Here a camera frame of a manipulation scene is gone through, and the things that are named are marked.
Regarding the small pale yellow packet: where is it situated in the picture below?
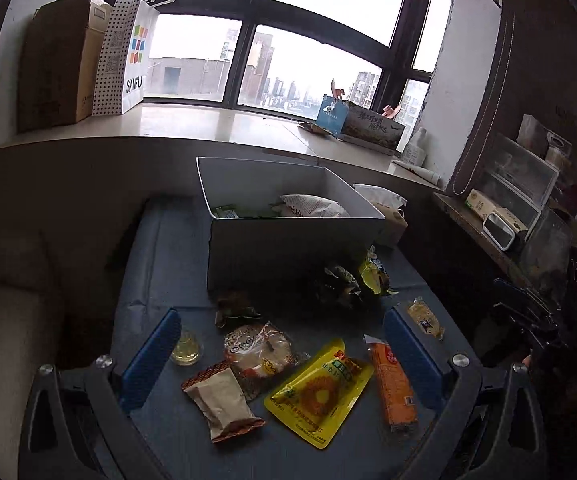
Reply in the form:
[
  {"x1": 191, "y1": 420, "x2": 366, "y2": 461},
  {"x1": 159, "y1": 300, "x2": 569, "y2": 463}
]
[{"x1": 407, "y1": 296, "x2": 445, "y2": 341}]

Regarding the tall brown cardboard box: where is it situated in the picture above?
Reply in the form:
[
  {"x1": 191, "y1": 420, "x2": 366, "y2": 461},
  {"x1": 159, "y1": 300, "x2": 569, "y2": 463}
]
[{"x1": 17, "y1": 0, "x2": 114, "y2": 134}]

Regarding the clear plastic drawer organizer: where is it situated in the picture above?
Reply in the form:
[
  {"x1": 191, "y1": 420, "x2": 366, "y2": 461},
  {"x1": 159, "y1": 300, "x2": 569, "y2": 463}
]
[{"x1": 479, "y1": 132, "x2": 559, "y2": 231}]

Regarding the beige paper box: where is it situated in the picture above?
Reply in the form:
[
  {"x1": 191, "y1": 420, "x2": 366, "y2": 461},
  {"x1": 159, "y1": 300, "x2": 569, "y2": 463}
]
[{"x1": 466, "y1": 189, "x2": 527, "y2": 233}]

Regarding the orange cracker packet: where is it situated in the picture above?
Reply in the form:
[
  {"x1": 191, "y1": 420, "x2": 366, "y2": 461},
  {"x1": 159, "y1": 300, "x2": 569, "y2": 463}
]
[{"x1": 363, "y1": 334, "x2": 419, "y2": 433}]

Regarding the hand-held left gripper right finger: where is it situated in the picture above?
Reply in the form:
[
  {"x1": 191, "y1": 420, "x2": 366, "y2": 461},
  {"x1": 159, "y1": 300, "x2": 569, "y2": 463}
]
[{"x1": 383, "y1": 307, "x2": 564, "y2": 480}]

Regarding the round pastry packet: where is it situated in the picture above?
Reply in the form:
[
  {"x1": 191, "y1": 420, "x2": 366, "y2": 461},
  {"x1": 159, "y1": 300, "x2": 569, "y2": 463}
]
[{"x1": 223, "y1": 321, "x2": 309, "y2": 401}]

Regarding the black window frame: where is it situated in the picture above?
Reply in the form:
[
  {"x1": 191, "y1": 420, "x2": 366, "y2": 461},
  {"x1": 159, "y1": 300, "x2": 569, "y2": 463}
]
[{"x1": 61, "y1": 0, "x2": 459, "y2": 126}]

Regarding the dark brown snack packet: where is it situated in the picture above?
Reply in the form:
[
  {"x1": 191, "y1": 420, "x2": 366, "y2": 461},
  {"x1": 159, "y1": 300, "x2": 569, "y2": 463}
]
[{"x1": 215, "y1": 290, "x2": 264, "y2": 330}]

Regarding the yellow green snack packet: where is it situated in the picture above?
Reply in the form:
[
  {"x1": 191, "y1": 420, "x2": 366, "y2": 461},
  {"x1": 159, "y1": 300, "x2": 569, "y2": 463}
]
[{"x1": 357, "y1": 247, "x2": 399, "y2": 297}]

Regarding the brown wrapper on windowsill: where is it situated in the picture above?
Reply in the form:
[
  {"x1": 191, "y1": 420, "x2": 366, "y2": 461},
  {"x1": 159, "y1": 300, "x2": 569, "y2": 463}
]
[{"x1": 299, "y1": 121, "x2": 339, "y2": 139}]

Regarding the brown stone shelf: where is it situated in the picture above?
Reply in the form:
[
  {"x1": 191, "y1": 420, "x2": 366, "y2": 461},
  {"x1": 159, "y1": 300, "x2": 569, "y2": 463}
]
[{"x1": 431, "y1": 192, "x2": 534, "y2": 281}]

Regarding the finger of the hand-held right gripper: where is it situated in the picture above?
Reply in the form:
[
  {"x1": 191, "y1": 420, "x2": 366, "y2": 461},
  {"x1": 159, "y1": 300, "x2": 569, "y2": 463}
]
[
  {"x1": 493, "y1": 302, "x2": 562, "y2": 343},
  {"x1": 493, "y1": 277, "x2": 557, "y2": 311}
]

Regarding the blue table cloth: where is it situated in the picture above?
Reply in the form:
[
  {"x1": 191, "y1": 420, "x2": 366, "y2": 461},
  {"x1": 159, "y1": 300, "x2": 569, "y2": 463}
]
[{"x1": 111, "y1": 195, "x2": 484, "y2": 480}]

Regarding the white framed small mirror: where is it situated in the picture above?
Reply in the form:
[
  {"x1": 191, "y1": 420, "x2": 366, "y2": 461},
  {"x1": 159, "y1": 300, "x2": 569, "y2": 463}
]
[{"x1": 483, "y1": 212, "x2": 517, "y2": 252}]

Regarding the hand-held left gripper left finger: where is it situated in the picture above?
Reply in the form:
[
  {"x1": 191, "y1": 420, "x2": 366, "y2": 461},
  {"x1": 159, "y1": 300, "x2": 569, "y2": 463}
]
[{"x1": 18, "y1": 307, "x2": 184, "y2": 480}]

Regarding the brown stitched leather panel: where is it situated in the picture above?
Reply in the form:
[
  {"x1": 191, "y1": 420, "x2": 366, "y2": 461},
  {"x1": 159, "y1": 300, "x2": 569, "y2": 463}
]
[{"x1": 446, "y1": 7, "x2": 522, "y2": 197}]

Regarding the white polka dot shopping bag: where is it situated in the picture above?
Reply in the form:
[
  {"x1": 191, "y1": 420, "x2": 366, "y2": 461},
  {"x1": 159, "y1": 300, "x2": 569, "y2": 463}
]
[{"x1": 92, "y1": 0, "x2": 175, "y2": 117}]

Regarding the clear jelly cup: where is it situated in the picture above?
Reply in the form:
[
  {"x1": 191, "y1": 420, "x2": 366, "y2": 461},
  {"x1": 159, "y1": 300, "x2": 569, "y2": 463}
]
[{"x1": 171, "y1": 327, "x2": 204, "y2": 367}]

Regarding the white patterned snack packet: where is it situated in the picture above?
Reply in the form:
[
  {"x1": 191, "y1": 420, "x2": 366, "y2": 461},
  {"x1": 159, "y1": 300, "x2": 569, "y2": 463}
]
[{"x1": 279, "y1": 194, "x2": 352, "y2": 219}]

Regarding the white stone windowsill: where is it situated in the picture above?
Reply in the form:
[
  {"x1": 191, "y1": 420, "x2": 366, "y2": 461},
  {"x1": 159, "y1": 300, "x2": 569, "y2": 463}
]
[{"x1": 0, "y1": 102, "x2": 444, "y2": 191}]

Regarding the tissue pack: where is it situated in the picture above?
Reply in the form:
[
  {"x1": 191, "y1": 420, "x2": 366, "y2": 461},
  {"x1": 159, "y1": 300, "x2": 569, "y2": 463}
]
[{"x1": 353, "y1": 183, "x2": 409, "y2": 248}]

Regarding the yellow sunflower print packet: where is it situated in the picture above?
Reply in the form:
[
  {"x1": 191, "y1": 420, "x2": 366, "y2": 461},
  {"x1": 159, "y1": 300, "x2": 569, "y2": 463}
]
[{"x1": 264, "y1": 338, "x2": 375, "y2": 450}]

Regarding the white plastic bottle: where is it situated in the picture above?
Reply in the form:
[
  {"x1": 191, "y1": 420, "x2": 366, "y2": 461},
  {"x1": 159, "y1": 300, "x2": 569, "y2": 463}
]
[{"x1": 406, "y1": 127, "x2": 428, "y2": 167}]

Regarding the printed landscape carton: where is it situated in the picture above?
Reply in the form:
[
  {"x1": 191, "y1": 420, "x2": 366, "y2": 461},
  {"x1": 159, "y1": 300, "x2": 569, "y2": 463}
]
[{"x1": 315, "y1": 94, "x2": 407, "y2": 151}]

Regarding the white tube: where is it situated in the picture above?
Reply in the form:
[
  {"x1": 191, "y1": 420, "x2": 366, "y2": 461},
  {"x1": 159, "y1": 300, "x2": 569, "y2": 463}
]
[{"x1": 393, "y1": 160, "x2": 442, "y2": 184}]

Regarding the white cardboard storage box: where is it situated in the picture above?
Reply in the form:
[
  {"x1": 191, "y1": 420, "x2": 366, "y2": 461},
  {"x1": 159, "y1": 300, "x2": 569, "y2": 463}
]
[{"x1": 196, "y1": 156, "x2": 387, "y2": 296}]

